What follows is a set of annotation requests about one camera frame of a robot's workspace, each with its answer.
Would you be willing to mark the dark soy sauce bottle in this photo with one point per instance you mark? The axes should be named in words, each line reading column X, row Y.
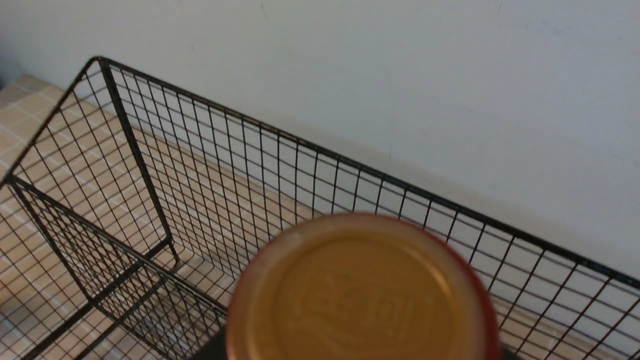
column 360, row 286

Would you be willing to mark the beige checkered tablecloth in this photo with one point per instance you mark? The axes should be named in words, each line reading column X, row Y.
column 30, row 125

